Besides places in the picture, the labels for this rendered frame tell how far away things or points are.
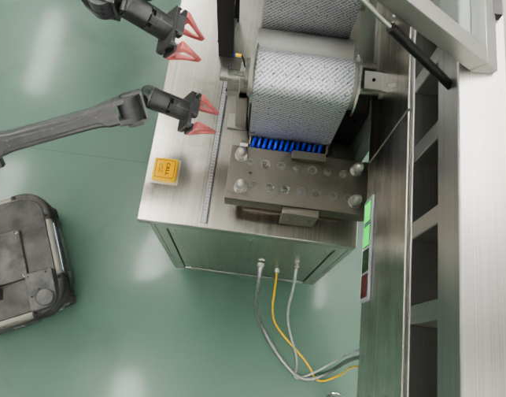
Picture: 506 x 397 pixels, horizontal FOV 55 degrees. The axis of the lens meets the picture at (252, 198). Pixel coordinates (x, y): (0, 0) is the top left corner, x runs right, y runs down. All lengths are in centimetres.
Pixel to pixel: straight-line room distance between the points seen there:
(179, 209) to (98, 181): 111
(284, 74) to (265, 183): 33
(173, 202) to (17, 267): 96
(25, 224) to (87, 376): 72
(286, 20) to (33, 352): 179
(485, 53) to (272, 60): 52
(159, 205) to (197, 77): 45
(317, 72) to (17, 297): 157
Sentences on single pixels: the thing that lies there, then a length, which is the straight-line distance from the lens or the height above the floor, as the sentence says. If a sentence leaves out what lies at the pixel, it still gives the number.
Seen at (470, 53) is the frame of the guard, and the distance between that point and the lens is 83.
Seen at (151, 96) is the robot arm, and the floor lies 119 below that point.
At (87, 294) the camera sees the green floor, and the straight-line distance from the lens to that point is 242.
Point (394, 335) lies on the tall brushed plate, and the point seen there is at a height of 140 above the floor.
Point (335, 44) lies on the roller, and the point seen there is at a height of 123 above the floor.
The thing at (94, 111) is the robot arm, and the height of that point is 121.
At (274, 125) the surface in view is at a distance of 135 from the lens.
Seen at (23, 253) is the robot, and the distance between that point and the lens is 227.
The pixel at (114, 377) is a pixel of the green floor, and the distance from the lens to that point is 237.
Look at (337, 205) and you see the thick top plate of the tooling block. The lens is 138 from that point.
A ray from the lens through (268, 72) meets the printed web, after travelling 120.
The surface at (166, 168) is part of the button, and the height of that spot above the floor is 92.
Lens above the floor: 231
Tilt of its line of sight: 72 degrees down
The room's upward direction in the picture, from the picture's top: 9 degrees clockwise
